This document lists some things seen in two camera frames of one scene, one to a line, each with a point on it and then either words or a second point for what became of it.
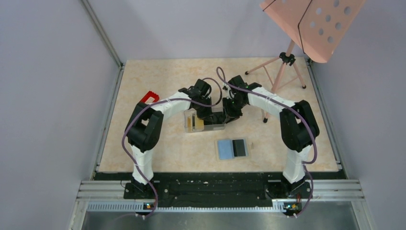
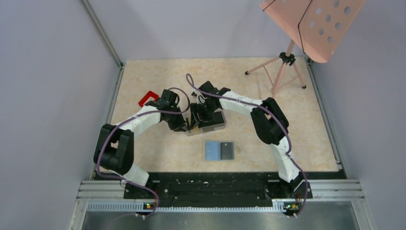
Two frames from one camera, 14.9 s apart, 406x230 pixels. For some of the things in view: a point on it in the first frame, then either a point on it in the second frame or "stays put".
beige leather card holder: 217,153 → 218,150
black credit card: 239,147 → 227,150
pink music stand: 315,26 stays put
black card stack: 217,118 stays put
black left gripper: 205,116 → 179,126
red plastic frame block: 152,94 stays put
